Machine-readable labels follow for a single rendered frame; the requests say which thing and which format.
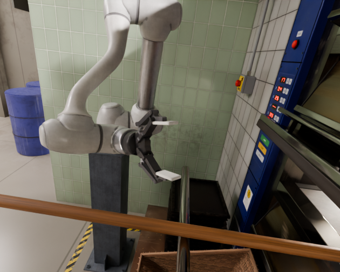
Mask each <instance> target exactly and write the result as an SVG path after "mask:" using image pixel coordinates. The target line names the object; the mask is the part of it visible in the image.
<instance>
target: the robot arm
mask: <svg viewBox="0 0 340 272"><path fill-rule="evenodd" d="M103 12H104V22H105V28H106V33H107V39H108V49H107V52H106V54H105V55H104V56H103V57H102V59H101V60H100V61H99V62H97V63H96V65H95V66H93V67H92V68H91V69H90V70H89V71H88V72H87V73H86V74H85V75H84V76H83V77H82V78H81V79H80V80H79V81H78V82H77V83H76V84H75V86H74V87H73V88H72V90H71V91H70V94H69V96H68V98H67V101H66V105H65V108H64V110H63V112H61V113H60V114H58V118H57V119H49V120H47V121H45V122H43V123H42V125H40V127H39V138H40V143H41V144H42V146H44V147H45V148H47V149H49V150H51V151H54V152H59V153H66V154H88V153H108V154H125V155H137V156H138V157H139V158H140V163H138V166H139V167H141V168H142V169H143V170H144V171H145V173H146V174H147V175H148V176H149V178H150V179H151V180H152V181H153V182H154V184H156V183H160V182H163V181H166V180H170V181H174V180H177V179H180V178H181V176H180V175H178V174H175V173H172V172H169V171H166V170H161V168H160V166H159V165H158V163H157V162H156V160H155V158H154V157H153V156H154V154H153V153H152V151H151V140H150V137H151V136H152V135H156V134H158V133H160V132H161V131H162V128H163V125H176V124H178V123H179V122H178V121H167V117H162V115H161V114H160V113H159V110H157V108H156V107H155V106H154V101H155V94H156V89H157V82H158V75H159V70H160V63H161V56H162V49H163V44H164V41H165V40H166V39H167V37H168V35H169V33H170V31H174V30H176V29H177V28H178V27H179V25H180V24H181V20H182V6H181V4H180V3H179V2H178V1H177V0H104V5H103ZM130 24H135V25H139V29H140V34H141V36H142V46H141V58H140V71H139V83H138V96H137V103H136V104H134V105H133V107H132V110H131V111H125V110H124V108H123V107H122V106H121V105H120V104H118V103H104V104H103V105H102V106H101V108H100V110H99V113H98V116H97V123H96V124H95V123H94V122H93V120H92V116H91V115H89V114H88V112H87V110H86V100H87V98H88V96H89V95H90V94H91V93H92V92H93V91H94V90H95V89H96V88H97V87H98V86H99V85H100V84H101V83H102V82H103V81H104V80H105V79H106V78H107V77H108V76H109V75H110V74H111V73H112V72H113V71H114V70H115V69H116V68H117V67H118V66H119V64H120V63H121V61H122V59H123V57H124V54H125V50H126V44H127V37H128V32H129V29H130ZM148 154H149V155H148Z"/></svg>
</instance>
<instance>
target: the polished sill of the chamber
mask: <svg viewBox="0 0 340 272"><path fill-rule="evenodd" d="M277 190H278V192H279V193H280V195H281V197H282V198H283V199H284V201H285V202H286V204H287V205H288V207H289V208H290V210H291V211H292V213H293V214H294V216H295V218H296V219H297V220H298V222H299V223H300V225H301V226H302V228H303V229H304V231H305V232H306V234H307V235H308V237H309V239H310V240H311V241H312V243H313V244H319V245H324V246H330V247H337V248H340V236H339V234H338V233H337V232H336V231H335V230H334V229H333V227H332V226H331V225H330V224H329V222H328V221H327V220H326V219H325V218H324V217H323V215H322V214H321V213H320V212H319V211H318V210H317V208H316V207H315V206H314V205H313V204H312V203H311V201H310V200H309V199H308V198H307V197H306V195H305V194H304V193H303V192H302V191H301V190H300V188H299V187H298V186H297V184H295V183H293V182H286V181H279V183H278V186H277ZM324 261H325V262H326V264H327V265H328V267H329V268H330V270H331V271H332V272H340V262H334V261H327V260H324Z"/></svg>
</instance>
